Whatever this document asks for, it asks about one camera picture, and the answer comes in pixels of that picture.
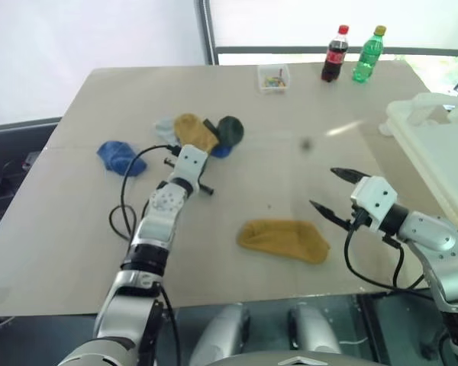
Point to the clear box with colourful bits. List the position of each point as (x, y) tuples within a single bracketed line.
[(273, 78)]

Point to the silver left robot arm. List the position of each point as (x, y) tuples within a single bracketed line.
[(156, 228)]

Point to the dark green sock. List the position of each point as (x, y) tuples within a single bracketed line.
[(231, 129)]

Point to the silver robot torso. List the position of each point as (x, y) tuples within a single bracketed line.
[(290, 360)]

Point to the silver right robot leg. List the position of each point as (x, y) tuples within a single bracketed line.
[(313, 331)]

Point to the light grey sock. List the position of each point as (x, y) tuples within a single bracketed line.
[(165, 129)]

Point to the cola bottle red cap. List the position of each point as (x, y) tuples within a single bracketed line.
[(334, 53)]

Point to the green bottle yellow cap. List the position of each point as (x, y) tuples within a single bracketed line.
[(366, 53)]

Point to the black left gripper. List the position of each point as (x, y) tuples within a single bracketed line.
[(202, 182)]

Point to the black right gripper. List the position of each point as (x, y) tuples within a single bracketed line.
[(358, 222)]

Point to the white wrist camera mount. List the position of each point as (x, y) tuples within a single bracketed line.
[(189, 164), (374, 194)]

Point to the mustard yellow sock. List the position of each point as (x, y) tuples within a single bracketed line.
[(192, 131), (284, 240)]

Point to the silver robot leg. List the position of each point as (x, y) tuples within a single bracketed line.
[(313, 331), (225, 331)]

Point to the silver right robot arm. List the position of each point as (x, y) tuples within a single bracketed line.
[(431, 232)]

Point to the white plastic basket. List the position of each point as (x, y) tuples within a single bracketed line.
[(435, 152)]

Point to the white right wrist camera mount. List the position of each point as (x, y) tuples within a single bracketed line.
[(374, 194)]

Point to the blue sock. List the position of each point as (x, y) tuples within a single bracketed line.
[(221, 151), (118, 156)]

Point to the silver left robot leg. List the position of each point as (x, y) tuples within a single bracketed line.
[(225, 331)]

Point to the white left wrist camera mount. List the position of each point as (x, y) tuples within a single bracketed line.
[(189, 164)]

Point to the grey window frame post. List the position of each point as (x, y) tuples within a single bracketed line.
[(210, 30)]

